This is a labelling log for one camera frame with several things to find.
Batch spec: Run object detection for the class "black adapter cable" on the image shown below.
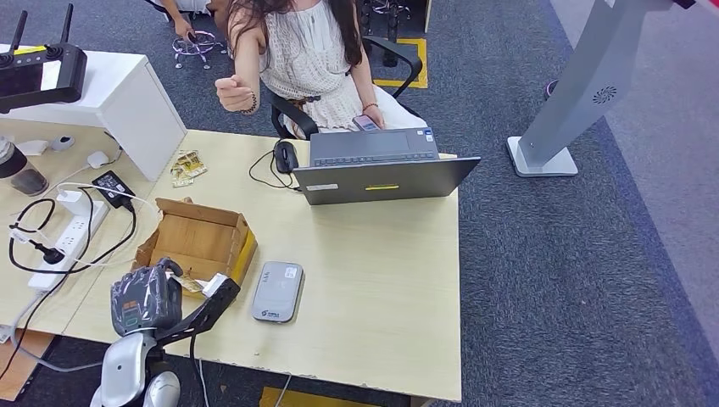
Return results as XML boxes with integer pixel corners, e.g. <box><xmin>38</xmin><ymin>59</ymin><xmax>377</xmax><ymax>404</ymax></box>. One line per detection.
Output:
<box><xmin>8</xmin><ymin>196</ymin><xmax>139</xmax><ymax>276</ymax></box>

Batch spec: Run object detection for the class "black controller with antennas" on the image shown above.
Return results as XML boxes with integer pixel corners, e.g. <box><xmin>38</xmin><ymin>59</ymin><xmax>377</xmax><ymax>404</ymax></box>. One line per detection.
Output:
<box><xmin>0</xmin><ymin>4</ymin><xmax>89</xmax><ymax>114</ymax></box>

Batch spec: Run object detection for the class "yellow patterned paper packet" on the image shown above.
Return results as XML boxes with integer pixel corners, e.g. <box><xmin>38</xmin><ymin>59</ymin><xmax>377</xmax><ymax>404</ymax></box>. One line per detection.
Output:
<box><xmin>170</xmin><ymin>151</ymin><xmax>195</xmax><ymax>188</ymax></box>

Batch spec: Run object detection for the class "white power strip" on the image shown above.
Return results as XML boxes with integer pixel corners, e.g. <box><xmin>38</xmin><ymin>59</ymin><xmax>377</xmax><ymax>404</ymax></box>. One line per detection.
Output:
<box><xmin>28</xmin><ymin>200</ymin><xmax>109</xmax><ymax>292</ymax></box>

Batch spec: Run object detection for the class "yellow floor tape marking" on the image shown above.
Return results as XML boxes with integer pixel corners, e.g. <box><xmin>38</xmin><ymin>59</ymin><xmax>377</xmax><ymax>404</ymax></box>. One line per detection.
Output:
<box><xmin>259</xmin><ymin>387</ymin><xmax>394</xmax><ymax>407</ymax></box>
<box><xmin>373</xmin><ymin>37</ymin><xmax>429</xmax><ymax>91</ymax></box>

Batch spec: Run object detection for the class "long black cable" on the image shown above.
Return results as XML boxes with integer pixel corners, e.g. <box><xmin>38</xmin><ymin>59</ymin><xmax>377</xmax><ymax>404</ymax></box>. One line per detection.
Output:
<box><xmin>0</xmin><ymin>187</ymin><xmax>96</xmax><ymax>377</ymax></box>

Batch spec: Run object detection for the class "black office chair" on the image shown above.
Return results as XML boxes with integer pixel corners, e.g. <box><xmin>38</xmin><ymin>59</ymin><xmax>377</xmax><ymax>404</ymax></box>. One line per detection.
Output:
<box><xmin>270</xmin><ymin>36</ymin><xmax>423</xmax><ymax>141</ymax></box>

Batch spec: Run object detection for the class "person's right hand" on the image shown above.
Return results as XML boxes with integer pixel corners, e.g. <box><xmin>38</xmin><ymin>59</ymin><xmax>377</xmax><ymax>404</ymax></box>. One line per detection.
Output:
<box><xmin>215</xmin><ymin>74</ymin><xmax>257</xmax><ymax>114</ymax></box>

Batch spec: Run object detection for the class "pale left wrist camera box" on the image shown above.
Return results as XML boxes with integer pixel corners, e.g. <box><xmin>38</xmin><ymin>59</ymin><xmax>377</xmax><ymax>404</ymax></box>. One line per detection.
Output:
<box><xmin>202</xmin><ymin>273</ymin><xmax>229</xmax><ymax>298</ymax></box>

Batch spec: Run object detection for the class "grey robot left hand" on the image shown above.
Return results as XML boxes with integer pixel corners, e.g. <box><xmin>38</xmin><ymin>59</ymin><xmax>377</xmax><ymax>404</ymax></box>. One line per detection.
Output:
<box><xmin>109</xmin><ymin>257</ymin><xmax>185</xmax><ymax>337</ymax></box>

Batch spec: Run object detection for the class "black camera bracket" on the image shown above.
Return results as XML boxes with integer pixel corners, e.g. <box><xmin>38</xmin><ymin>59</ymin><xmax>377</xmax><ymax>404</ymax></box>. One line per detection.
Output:
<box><xmin>154</xmin><ymin>277</ymin><xmax>242</xmax><ymax>347</ymax></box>

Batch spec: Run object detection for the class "chrome stool base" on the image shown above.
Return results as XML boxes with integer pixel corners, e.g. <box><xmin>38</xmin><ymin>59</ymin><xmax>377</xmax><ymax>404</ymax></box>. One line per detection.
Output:
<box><xmin>170</xmin><ymin>22</ymin><xmax>227</xmax><ymax>71</ymax></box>

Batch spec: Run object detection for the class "black power adapter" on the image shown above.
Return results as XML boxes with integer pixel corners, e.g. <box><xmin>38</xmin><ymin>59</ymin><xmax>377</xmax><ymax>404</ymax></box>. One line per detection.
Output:
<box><xmin>91</xmin><ymin>170</ymin><xmax>137</xmax><ymax>210</ymax></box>

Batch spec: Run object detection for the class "open cardboard box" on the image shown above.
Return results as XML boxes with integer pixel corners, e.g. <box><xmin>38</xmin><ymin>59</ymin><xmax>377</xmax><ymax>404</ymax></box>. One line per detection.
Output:
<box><xmin>131</xmin><ymin>196</ymin><xmax>259</xmax><ymax>300</ymax></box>

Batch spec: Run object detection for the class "white hanging cable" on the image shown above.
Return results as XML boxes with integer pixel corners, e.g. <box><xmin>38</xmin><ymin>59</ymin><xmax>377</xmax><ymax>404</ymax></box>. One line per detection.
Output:
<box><xmin>274</xmin><ymin>375</ymin><xmax>293</xmax><ymax>407</ymax></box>
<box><xmin>196</xmin><ymin>359</ymin><xmax>210</xmax><ymax>407</ymax></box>

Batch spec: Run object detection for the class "white charger plug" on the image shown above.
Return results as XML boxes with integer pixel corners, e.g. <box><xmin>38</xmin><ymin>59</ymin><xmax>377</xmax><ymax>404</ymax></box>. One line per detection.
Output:
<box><xmin>56</xmin><ymin>189</ymin><xmax>84</xmax><ymax>217</ymax></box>

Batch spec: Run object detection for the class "brown board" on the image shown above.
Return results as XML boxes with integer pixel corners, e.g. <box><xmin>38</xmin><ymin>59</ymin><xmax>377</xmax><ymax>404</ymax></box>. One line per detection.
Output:
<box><xmin>0</xmin><ymin>329</ymin><xmax>58</xmax><ymax>403</ymax></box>

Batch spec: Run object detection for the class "person's left hand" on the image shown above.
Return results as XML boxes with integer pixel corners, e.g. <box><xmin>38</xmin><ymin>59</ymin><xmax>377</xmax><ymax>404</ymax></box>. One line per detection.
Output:
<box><xmin>364</xmin><ymin>104</ymin><xmax>388</xmax><ymax>129</ymax></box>

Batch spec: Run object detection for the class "black power plug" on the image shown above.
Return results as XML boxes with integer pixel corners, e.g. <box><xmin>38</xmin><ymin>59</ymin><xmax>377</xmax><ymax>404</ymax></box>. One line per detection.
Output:
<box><xmin>29</xmin><ymin>240</ymin><xmax>66</xmax><ymax>266</ymax></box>

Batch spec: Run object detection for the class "thick grey cable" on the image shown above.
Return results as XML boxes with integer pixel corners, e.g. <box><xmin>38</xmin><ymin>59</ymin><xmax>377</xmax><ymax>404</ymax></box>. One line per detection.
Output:
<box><xmin>8</xmin><ymin>289</ymin><xmax>107</xmax><ymax>375</ymax></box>

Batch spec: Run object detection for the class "black computer mouse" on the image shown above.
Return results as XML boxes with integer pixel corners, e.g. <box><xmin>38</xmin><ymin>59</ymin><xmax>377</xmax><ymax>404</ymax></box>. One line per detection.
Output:
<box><xmin>273</xmin><ymin>140</ymin><xmax>300</xmax><ymax>176</ymax></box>

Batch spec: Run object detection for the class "grey laptop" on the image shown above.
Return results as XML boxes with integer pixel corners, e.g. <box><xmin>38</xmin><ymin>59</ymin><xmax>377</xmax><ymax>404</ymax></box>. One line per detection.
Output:
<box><xmin>293</xmin><ymin>127</ymin><xmax>482</xmax><ymax>206</ymax></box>

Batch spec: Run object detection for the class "person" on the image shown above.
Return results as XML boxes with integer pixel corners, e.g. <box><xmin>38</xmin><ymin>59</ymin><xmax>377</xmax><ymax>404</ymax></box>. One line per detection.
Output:
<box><xmin>215</xmin><ymin>0</ymin><xmax>428</xmax><ymax>142</ymax></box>
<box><xmin>147</xmin><ymin>0</ymin><xmax>232</xmax><ymax>45</ymax></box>

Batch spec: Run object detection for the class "black mouse cable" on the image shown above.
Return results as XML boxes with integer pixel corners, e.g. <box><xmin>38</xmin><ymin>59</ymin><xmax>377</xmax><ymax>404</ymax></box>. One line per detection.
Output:
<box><xmin>248</xmin><ymin>148</ymin><xmax>304</xmax><ymax>193</ymax></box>

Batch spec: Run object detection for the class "golden ID card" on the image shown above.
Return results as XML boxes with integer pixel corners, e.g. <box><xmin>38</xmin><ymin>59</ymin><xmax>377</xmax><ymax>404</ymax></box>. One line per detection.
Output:
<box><xmin>178</xmin><ymin>150</ymin><xmax>209</xmax><ymax>176</ymax></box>

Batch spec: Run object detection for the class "white cabinet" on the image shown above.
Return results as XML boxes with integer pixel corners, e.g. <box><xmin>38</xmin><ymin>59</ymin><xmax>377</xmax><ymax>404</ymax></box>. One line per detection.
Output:
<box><xmin>0</xmin><ymin>43</ymin><xmax>188</xmax><ymax>182</ymax></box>

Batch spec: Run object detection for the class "grey card reader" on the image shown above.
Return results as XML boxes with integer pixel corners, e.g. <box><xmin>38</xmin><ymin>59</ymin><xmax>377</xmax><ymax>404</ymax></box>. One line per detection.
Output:
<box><xmin>251</xmin><ymin>260</ymin><xmax>305</xmax><ymax>324</ymax></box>

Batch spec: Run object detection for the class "thin white cable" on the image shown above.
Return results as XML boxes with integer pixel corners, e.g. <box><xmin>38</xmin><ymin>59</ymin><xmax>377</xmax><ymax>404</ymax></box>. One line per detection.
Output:
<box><xmin>56</xmin><ymin>181</ymin><xmax>163</xmax><ymax>269</ymax></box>

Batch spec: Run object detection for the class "white flat small device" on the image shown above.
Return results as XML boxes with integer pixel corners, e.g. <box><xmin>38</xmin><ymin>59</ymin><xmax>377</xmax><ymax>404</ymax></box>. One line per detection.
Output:
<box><xmin>16</xmin><ymin>139</ymin><xmax>51</xmax><ymax>157</ymax></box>

